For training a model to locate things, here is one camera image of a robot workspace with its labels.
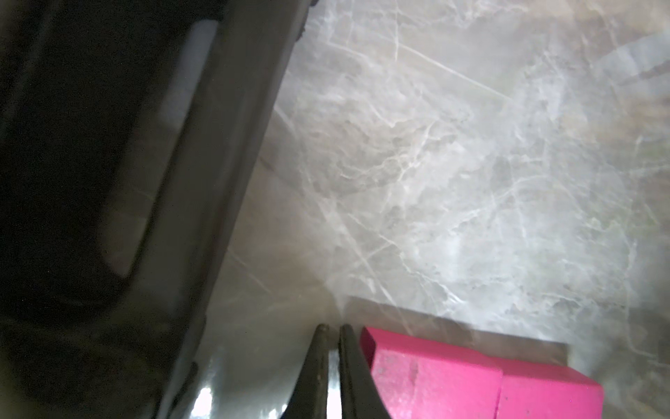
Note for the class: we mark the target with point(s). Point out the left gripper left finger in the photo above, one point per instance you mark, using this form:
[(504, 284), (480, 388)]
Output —
[(309, 397)]

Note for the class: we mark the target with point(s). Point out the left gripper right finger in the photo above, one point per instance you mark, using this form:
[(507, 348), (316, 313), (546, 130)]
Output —
[(360, 398)]

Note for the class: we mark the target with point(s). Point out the black plastic case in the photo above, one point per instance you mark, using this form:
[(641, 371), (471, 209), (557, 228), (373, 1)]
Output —
[(129, 131)]

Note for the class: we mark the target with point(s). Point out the magenta block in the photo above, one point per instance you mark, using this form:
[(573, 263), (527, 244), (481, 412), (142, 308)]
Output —
[(419, 378), (538, 390)]

